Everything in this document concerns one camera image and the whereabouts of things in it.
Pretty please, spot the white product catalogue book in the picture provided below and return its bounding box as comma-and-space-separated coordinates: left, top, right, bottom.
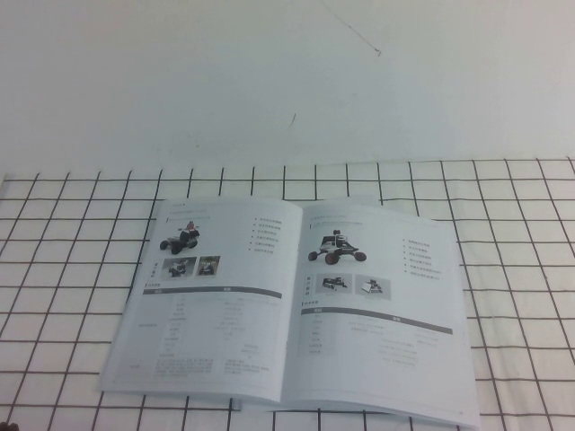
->
96, 195, 484, 430

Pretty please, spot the white black grid tablecloth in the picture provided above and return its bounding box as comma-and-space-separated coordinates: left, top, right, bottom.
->
0, 154, 575, 431

